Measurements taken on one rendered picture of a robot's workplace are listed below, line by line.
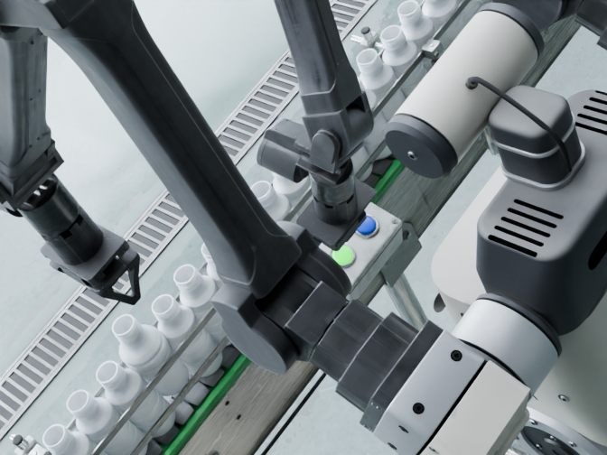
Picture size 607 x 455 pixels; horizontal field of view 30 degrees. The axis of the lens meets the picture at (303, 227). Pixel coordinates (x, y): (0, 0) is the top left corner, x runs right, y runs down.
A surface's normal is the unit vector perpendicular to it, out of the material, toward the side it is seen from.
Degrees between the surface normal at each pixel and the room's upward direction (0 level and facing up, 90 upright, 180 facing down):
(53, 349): 0
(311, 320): 30
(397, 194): 90
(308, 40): 66
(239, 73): 0
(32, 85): 129
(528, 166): 90
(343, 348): 42
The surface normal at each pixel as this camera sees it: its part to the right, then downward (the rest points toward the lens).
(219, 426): 0.72, 0.32
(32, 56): 0.77, 0.63
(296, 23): -0.46, 0.48
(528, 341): 0.32, -0.15
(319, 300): 0.10, -0.42
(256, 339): -0.59, 0.70
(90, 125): -0.36, -0.59
